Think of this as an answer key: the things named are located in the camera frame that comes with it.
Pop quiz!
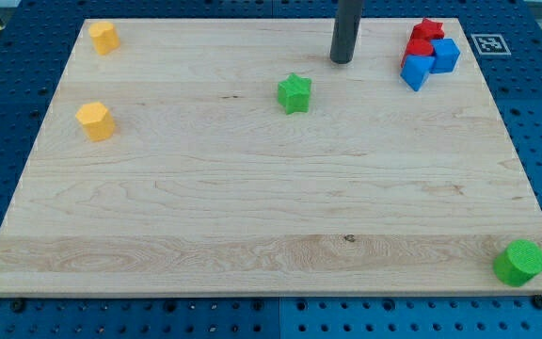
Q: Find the green star block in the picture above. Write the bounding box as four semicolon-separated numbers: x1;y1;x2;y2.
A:
278;73;312;115

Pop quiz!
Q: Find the blue cube block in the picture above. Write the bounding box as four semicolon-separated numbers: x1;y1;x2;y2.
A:
400;55;436;91
430;38;460;73

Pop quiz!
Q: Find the yellow hexagon block near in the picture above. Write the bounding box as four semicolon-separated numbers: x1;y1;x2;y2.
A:
75;102;116;141

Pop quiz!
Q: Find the yellow pentagon block far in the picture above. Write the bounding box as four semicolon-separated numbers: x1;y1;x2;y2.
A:
88;21;120;56

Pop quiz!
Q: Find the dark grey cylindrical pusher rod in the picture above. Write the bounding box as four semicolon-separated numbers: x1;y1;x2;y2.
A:
330;0;364;64

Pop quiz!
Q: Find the light wooden board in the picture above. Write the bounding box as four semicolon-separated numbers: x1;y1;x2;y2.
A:
0;18;542;298

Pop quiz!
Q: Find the green cylinder block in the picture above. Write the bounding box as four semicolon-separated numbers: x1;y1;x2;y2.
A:
493;239;542;287

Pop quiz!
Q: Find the blue cube block right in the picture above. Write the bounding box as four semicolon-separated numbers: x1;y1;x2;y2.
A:
430;38;460;73

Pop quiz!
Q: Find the red cylinder block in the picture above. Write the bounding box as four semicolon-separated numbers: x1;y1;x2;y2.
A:
401;39;434;66

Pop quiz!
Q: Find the red star block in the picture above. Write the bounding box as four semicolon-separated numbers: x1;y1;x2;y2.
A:
410;18;445;40

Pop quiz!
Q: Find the white fiducial marker tag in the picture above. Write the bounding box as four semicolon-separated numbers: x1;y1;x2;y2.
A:
470;33;511;57

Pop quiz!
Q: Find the blue cube block front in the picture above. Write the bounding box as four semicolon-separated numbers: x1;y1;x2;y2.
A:
400;55;436;91

